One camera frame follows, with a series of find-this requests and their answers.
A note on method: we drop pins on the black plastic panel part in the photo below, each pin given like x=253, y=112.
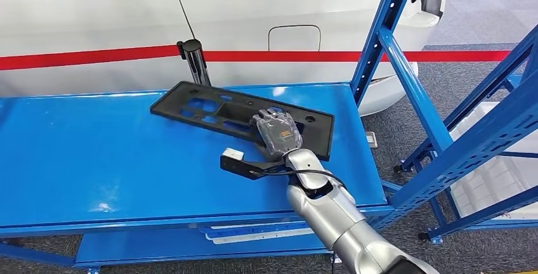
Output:
x=319, y=142

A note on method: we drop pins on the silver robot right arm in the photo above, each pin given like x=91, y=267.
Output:
x=328, y=213

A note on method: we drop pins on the blue metal shelf rack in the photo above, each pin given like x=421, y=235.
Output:
x=462, y=106
x=105, y=158

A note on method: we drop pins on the white floor socket plate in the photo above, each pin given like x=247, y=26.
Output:
x=371, y=139

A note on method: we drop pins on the red barrier belt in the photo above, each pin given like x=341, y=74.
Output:
x=84, y=58

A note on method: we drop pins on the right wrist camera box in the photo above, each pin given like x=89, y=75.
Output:
x=239, y=168

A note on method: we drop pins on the chrome stanchion post black top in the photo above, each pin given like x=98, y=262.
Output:
x=197, y=62

